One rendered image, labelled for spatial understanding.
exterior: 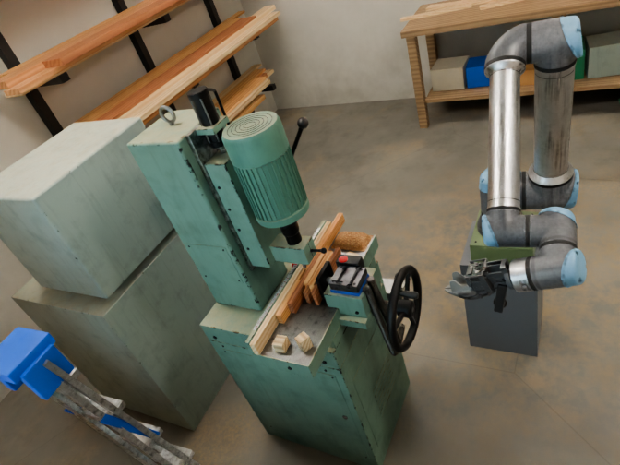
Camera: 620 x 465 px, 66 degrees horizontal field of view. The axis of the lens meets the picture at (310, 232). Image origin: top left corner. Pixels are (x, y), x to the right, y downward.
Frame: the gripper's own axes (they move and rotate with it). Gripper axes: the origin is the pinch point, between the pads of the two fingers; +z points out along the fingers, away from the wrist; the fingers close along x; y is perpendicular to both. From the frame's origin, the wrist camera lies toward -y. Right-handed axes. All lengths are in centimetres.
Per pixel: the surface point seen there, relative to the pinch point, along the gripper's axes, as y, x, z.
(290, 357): 12, 33, 39
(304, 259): 25.6, 3.9, 39.5
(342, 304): 11.2, 11.9, 28.8
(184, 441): -41, 39, 155
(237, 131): 73, 4, 28
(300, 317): 13.5, 18.3, 42.3
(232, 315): 16, 15, 78
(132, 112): 96, -107, 210
